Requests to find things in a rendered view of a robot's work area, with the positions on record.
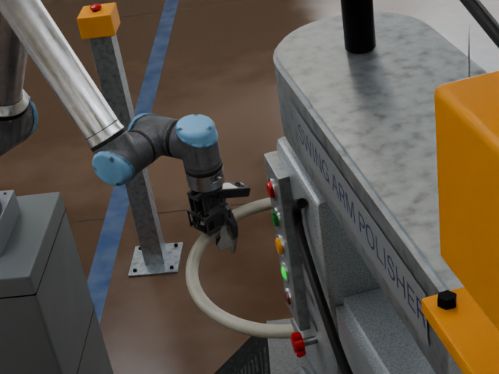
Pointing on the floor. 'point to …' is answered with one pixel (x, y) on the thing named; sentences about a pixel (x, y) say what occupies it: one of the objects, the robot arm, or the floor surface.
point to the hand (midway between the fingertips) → (226, 243)
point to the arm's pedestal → (47, 297)
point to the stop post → (139, 261)
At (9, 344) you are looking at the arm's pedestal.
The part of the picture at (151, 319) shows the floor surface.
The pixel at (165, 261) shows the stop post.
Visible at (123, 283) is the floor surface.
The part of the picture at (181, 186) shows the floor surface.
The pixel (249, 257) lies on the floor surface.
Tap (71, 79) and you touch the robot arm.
